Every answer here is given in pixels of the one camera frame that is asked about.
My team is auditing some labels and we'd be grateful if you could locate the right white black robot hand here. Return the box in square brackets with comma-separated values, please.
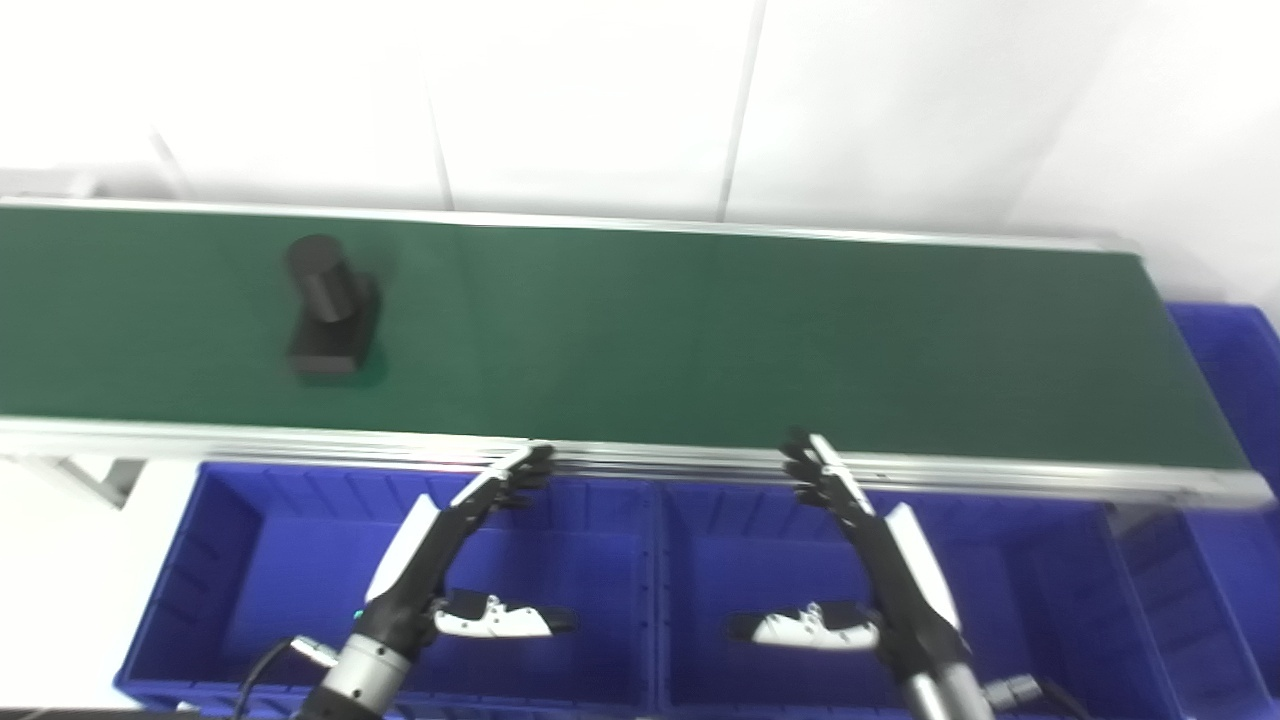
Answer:
[727, 430, 973, 687]

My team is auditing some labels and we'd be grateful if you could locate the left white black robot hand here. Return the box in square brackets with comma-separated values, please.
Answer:
[358, 443, 579, 657]

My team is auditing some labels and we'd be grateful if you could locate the black cylinder block part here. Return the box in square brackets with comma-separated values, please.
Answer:
[283, 234, 384, 387]

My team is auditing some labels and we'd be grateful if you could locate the blue plastic bin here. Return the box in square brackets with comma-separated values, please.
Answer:
[654, 480, 1187, 720]
[1113, 303, 1280, 720]
[113, 461, 662, 717]

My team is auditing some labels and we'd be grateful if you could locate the green conveyor belt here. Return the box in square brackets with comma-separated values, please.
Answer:
[0, 197, 1277, 510]

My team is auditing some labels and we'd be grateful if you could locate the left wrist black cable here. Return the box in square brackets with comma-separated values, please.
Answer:
[232, 635, 342, 720]

